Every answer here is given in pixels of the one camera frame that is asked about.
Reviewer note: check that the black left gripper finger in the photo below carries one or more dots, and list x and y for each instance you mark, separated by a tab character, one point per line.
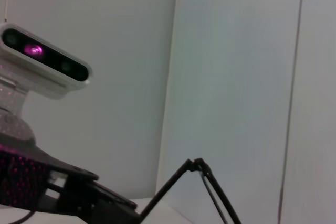
105	205

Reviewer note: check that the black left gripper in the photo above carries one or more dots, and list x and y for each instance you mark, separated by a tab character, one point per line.
23	176

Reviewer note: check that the black glasses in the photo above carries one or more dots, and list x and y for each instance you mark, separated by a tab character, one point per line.
166	185

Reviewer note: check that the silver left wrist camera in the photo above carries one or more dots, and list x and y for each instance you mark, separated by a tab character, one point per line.
47	58

